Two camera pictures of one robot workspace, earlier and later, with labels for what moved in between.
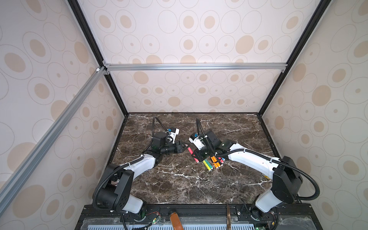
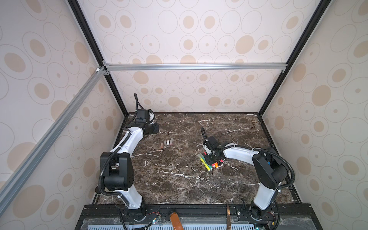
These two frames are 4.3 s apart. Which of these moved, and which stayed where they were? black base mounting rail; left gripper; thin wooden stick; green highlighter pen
Moved: left gripper
Stayed: black base mounting rail; green highlighter pen; thin wooden stick
